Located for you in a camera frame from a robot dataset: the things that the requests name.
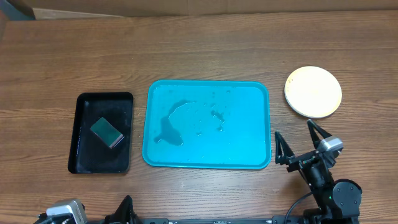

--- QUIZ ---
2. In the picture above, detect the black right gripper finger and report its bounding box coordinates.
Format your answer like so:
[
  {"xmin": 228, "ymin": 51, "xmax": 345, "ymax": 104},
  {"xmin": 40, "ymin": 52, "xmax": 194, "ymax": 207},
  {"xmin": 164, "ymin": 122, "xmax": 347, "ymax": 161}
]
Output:
[
  {"xmin": 307, "ymin": 119, "xmax": 331, "ymax": 149},
  {"xmin": 274, "ymin": 131, "xmax": 295, "ymax": 165}
]

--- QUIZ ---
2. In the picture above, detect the yellow green plate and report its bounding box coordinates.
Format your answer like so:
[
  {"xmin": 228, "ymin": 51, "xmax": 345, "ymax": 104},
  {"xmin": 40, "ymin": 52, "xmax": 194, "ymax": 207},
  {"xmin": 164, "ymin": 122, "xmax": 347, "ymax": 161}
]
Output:
[{"xmin": 284, "ymin": 66, "xmax": 343, "ymax": 118}]

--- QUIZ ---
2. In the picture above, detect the pink green sponge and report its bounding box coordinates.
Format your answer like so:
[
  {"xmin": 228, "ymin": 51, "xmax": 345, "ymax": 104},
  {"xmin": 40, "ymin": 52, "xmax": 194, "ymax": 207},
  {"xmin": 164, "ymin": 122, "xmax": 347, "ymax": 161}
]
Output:
[{"xmin": 90, "ymin": 117, "xmax": 124, "ymax": 149}]

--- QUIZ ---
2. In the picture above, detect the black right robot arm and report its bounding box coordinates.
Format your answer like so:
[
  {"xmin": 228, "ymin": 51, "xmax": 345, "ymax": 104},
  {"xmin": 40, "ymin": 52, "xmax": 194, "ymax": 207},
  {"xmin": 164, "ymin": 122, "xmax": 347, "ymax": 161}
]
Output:
[{"xmin": 274, "ymin": 119, "xmax": 363, "ymax": 223}]

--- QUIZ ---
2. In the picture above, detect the black plastic tray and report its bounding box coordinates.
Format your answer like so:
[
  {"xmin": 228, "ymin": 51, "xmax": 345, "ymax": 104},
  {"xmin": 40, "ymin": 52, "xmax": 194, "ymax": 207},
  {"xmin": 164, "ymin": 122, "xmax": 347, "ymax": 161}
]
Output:
[{"xmin": 68, "ymin": 92, "xmax": 134, "ymax": 174}]

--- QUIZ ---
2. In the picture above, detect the blue plastic tray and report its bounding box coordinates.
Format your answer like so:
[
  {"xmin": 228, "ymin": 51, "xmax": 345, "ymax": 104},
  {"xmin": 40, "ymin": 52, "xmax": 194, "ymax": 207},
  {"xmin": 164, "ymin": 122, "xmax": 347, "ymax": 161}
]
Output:
[{"xmin": 142, "ymin": 80, "xmax": 272, "ymax": 170}]

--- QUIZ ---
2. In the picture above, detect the brown cardboard backdrop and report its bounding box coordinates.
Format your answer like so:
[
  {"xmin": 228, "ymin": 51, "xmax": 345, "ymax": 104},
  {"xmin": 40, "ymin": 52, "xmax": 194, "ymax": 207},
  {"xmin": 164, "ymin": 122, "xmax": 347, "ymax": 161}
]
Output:
[{"xmin": 0, "ymin": 0, "xmax": 398, "ymax": 21}]

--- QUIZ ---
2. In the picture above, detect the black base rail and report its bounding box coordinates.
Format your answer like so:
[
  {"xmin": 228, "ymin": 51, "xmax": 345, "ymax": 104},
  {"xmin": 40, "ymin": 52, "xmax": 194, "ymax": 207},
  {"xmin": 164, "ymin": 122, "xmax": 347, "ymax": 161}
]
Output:
[{"xmin": 141, "ymin": 215, "xmax": 309, "ymax": 224}]

